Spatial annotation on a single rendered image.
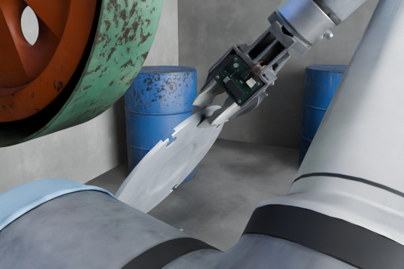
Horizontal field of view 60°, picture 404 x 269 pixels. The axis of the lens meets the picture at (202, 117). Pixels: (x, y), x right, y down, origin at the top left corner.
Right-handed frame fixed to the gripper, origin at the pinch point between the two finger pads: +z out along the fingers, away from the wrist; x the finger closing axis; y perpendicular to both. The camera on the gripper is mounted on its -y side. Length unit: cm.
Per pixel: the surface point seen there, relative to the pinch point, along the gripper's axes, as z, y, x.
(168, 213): 127, -135, 18
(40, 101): 27.1, -3.0, -26.6
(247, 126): 107, -303, 14
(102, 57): 7.3, -0.6, -20.4
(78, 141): 161, -151, -66
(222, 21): 51, -305, -85
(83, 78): 11.6, 2.0, -19.6
